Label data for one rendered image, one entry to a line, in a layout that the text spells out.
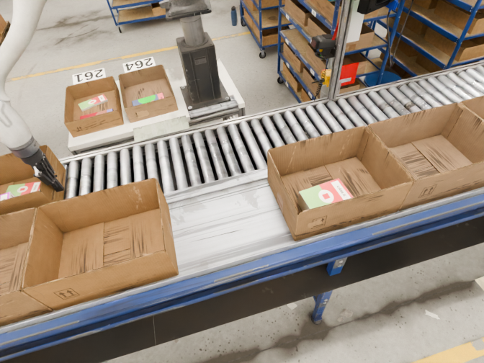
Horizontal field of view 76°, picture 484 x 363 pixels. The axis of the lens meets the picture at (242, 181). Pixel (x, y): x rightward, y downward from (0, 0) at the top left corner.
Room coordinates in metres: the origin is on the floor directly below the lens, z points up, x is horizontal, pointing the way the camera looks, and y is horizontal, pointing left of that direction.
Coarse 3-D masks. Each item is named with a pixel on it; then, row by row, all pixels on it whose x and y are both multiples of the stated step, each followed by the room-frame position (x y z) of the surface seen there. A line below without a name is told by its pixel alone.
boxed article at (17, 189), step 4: (16, 184) 1.03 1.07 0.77; (20, 184) 1.02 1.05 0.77; (24, 184) 1.02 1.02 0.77; (28, 184) 1.02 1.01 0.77; (32, 184) 1.02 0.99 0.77; (36, 184) 1.01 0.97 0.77; (8, 188) 1.01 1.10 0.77; (12, 188) 1.01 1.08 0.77; (16, 188) 1.00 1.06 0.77; (20, 188) 1.00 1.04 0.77; (24, 188) 1.00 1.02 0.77; (28, 188) 1.00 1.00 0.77; (32, 188) 0.99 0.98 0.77; (36, 188) 0.99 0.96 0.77; (12, 192) 0.98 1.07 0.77; (16, 192) 0.98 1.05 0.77; (20, 192) 0.97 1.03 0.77; (24, 192) 0.97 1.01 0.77; (28, 192) 0.97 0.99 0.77; (16, 196) 0.96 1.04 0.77
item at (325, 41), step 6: (318, 36) 1.51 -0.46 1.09; (324, 36) 1.51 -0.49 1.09; (330, 36) 1.51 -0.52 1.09; (312, 42) 1.51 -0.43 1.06; (318, 42) 1.47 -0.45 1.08; (324, 42) 1.48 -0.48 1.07; (330, 42) 1.48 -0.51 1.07; (318, 48) 1.48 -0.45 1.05; (324, 48) 1.48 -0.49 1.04; (330, 48) 1.50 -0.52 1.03; (324, 54) 1.49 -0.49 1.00
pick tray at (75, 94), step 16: (96, 80) 1.77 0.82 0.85; (112, 80) 1.79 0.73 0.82; (80, 96) 1.74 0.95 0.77; (96, 96) 1.74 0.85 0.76; (112, 96) 1.72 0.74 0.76; (64, 112) 1.46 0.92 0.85; (80, 112) 1.58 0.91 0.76; (112, 112) 1.42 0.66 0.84; (80, 128) 1.37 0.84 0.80; (96, 128) 1.39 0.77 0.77
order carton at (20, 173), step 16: (0, 160) 1.07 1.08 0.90; (16, 160) 1.08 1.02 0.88; (48, 160) 1.04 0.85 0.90; (0, 176) 1.06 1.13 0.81; (16, 176) 1.07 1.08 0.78; (32, 176) 1.08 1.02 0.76; (64, 176) 1.06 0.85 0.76; (0, 192) 1.00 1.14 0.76; (32, 192) 0.83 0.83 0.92; (48, 192) 0.87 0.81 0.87; (0, 208) 0.80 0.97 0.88; (16, 208) 0.81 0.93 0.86
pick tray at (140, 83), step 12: (132, 72) 1.82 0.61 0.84; (144, 72) 1.84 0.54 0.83; (156, 72) 1.86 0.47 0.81; (120, 84) 1.70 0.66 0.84; (132, 84) 1.81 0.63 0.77; (144, 84) 1.81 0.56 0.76; (156, 84) 1.79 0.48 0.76; (168, 84) 1.78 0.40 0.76; (132, 96) 1.69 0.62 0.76; (144, 96) 1.68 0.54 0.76; (168, 96) 1.65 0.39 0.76; (132, 108) 1.44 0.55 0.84; (144, 108) 1.46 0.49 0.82; (156, 108) 1.48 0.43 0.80; (168, 108) 1.49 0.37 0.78; (132, 120) 1.44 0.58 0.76
